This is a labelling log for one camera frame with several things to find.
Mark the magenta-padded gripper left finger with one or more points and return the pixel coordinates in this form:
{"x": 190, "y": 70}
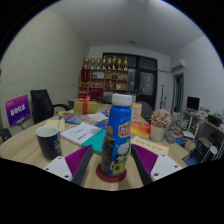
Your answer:
{"x": 59, "y": 166}

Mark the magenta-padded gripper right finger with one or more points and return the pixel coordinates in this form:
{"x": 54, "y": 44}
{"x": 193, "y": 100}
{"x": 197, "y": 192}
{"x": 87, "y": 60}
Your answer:
{"x": 163, "y": 165}

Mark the blue drink bottle white cap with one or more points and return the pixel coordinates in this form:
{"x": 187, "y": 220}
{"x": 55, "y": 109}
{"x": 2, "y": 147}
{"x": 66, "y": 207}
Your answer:
{"x": 116, "y": 140}

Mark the black mug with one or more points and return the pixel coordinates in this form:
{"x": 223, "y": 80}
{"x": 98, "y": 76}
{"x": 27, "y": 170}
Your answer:
{"x": 49, "y": 145}

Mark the yellow envelope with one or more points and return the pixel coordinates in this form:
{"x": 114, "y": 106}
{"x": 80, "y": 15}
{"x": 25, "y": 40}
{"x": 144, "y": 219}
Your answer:
{"x": 150, "y": 145}

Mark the white book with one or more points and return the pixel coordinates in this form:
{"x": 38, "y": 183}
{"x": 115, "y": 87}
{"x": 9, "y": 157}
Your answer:
{"x": 80, "y": 133}

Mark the pile of books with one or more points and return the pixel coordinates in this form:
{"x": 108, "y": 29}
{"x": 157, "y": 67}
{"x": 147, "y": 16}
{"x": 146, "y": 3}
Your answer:
{"x": 180, "y": 128}

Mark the red book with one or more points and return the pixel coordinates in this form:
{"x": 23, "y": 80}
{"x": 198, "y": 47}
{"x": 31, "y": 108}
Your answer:
{"x": 140, "y": 129}

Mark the pale yellow notebook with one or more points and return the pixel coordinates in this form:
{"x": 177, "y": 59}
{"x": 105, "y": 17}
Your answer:
{"x": 55, "y": 124}

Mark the teal book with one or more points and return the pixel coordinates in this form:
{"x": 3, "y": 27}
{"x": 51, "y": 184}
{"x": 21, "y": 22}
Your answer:
{"x": 96, "y": 143}

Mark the pink flower pot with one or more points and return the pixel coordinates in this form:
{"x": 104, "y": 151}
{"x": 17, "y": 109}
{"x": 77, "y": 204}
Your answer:
{"x": 160, "y": 118}

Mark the white round stool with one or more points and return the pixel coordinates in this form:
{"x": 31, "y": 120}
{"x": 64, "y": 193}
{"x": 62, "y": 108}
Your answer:
{"x": 211, "y": 150}

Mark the flat round red coaster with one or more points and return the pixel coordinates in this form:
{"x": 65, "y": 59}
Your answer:
{"x": 111, "y": 179}

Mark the grey office chair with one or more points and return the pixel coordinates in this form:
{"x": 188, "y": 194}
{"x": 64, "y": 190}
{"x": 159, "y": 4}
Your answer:
{"x": 146, "y": 110}

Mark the standing orange card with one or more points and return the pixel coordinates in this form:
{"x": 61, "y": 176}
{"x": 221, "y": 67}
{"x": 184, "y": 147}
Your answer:
{"x": 136, "y": 112}

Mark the blue book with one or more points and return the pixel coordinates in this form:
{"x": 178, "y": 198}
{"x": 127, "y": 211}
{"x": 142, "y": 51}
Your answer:
{"x": 101, "y": 124}

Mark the wooden side desk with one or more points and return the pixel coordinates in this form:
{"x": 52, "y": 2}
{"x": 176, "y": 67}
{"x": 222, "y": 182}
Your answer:
{"x": 210, "y": 124}

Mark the black office chair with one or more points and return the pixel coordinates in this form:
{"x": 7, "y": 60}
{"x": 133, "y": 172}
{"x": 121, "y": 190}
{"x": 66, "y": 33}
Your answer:
{"x": 41, "y": 106}

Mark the black suitcase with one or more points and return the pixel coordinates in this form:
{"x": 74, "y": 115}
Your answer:
{"x": 5, "y": 134}

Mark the yellow gift box red ribbon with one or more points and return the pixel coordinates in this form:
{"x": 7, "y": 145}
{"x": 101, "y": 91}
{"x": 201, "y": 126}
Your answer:
{"x": 91, "y": 108}

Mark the black computer monitor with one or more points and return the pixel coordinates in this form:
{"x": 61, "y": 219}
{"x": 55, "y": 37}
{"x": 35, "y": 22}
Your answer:
{"x": 193, "y": 103}

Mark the purple sign board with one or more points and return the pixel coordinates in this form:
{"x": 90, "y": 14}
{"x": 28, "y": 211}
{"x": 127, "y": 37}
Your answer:
{"x": 18, "y": 111}

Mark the dark glass door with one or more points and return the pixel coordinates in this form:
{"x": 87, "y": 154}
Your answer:
{"x": 146, "y": 83}

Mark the wooden shelf unit with trophies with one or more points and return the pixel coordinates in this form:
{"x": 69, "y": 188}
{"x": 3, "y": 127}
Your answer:
{"x": 100, "y": 86}

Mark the white air conditioner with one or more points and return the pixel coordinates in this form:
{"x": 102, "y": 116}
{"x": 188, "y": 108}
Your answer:
{"x": 178, "y": 65}

